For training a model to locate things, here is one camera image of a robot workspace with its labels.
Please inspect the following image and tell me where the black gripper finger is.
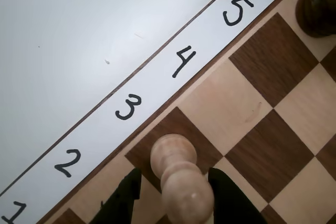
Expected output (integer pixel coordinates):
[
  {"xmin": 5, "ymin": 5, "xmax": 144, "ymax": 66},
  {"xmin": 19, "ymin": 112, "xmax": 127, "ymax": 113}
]
[
  {"xmin": 91, "ymin": 167, "xmax": 142, "ymax": 224},
  {"xmin": 208, "ymin": 167, "xmax": 266, "ymax": 224}
]

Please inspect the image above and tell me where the light wooden pawn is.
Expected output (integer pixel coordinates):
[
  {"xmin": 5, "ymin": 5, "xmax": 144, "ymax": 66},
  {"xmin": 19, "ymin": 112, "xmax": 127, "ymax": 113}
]
[{"xmin": 150, "ymin": 133, "xmax": 216, "ymax": 224}]

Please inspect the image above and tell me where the white number label strip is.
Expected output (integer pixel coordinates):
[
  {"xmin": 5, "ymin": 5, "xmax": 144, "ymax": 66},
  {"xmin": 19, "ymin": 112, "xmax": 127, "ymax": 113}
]
[{"xmin": 0, "ymin": 0, "xmax": 313, "ymax": 224}]

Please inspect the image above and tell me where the wooden chessboard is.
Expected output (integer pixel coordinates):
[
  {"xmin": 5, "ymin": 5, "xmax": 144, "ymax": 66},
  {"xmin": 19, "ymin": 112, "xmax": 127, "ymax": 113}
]
[{"xmin": 0, "ymin": 0, "xmax": 336, "ymax": 224}]

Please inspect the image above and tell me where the dark wooden knight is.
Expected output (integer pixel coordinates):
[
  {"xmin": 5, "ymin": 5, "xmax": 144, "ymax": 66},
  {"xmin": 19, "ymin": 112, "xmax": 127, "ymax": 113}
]
[{"xmin": 295, "ymin": 0, "xmax": 336, "ymax": 38}]

